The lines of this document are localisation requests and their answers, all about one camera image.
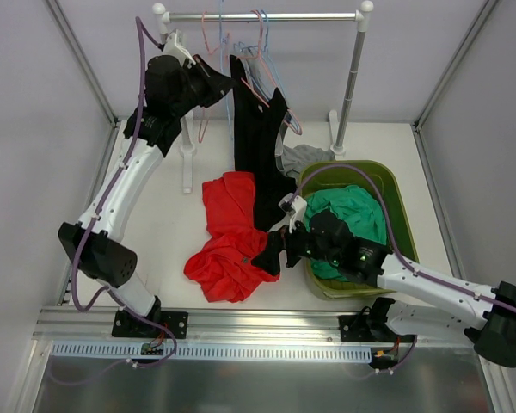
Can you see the silver and white clothes rack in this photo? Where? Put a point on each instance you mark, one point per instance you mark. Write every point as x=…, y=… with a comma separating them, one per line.
x=362, y=16

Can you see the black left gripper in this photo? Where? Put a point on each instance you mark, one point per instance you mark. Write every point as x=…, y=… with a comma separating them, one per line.
x=207, y=80

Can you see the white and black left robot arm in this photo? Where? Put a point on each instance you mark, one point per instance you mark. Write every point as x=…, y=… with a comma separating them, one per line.
x=85, y=243

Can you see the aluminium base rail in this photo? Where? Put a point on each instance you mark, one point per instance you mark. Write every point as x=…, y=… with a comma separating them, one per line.
x=111, y=324

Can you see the aluminium right frame post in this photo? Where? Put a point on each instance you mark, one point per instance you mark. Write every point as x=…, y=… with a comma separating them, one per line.
x=469, y=39

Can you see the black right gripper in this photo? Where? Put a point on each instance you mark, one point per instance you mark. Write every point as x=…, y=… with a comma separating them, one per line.
x=290, y=248

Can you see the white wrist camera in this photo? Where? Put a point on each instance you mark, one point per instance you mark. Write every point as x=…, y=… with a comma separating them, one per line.
x=294, y=207
x=174, y=55

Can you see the aluminium frame post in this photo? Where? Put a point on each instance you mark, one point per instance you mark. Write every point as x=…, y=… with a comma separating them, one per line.
x=70, y=38
x=469, y=39

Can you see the green tank top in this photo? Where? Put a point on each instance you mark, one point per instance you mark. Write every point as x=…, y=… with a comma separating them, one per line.
x=353, y=205

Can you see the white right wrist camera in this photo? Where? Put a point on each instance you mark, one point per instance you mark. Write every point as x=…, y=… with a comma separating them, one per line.
x=294, y=207

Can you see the aluminium left frame post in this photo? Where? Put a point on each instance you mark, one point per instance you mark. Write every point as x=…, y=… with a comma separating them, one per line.
x=70, y=38

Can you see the black tank top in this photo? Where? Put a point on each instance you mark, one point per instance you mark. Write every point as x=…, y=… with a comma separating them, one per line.
x=256, y=128

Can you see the grey tank top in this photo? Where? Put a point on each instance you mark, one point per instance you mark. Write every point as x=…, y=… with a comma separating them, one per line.
x=291, y=161

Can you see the olive green plastic basket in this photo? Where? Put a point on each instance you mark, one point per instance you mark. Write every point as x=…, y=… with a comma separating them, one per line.
x=382, y=185

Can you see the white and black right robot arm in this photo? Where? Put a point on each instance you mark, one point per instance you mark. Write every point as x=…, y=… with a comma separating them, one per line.
x=450, y=308

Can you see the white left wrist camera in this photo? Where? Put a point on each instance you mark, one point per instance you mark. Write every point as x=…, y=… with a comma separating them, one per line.
x=174, y=55

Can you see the red tank top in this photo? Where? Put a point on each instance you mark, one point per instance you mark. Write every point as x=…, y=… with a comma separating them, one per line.
x=223, y=267

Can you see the white slotted cable duct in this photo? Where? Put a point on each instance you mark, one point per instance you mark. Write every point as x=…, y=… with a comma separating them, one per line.
x=213, y=352

